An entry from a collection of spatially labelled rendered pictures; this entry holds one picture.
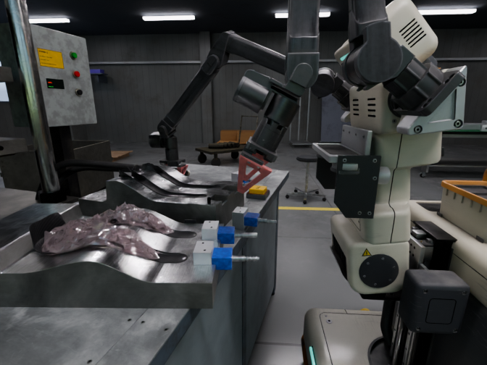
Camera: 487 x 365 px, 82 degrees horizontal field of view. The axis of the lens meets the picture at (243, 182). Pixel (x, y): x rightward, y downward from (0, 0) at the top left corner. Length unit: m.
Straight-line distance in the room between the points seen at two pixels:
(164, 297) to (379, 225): 0.55
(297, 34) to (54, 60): 1.17
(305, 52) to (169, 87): 8.95
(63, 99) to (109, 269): 1.08
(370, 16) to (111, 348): 0.69
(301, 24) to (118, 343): 0.62
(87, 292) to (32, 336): 0.09
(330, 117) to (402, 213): 7.92
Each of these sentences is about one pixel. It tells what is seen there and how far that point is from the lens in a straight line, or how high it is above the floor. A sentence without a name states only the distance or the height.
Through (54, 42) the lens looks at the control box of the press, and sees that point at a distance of 1.55.
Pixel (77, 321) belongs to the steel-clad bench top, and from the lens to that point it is 0.61.
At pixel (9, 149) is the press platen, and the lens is 1.31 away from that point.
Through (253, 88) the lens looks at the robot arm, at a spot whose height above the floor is 1.19.
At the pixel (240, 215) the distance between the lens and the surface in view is 0.83.
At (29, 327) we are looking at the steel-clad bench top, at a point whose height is 0.80.
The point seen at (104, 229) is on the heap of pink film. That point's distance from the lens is 0.64.
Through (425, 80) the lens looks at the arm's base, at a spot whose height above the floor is 1.20.
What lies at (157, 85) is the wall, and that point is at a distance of 9.59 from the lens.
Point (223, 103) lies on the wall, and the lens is 9.06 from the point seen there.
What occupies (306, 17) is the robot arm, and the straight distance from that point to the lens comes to 0.59.
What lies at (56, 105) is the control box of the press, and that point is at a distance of 1.51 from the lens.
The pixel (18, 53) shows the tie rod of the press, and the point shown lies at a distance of 1.31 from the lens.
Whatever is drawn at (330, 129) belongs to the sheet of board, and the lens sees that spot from 8.61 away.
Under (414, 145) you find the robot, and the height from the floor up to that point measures 1.06.
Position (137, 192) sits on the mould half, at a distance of 0.91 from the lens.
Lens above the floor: 1.16
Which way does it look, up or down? 15 degrees down
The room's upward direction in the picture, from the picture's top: straight up
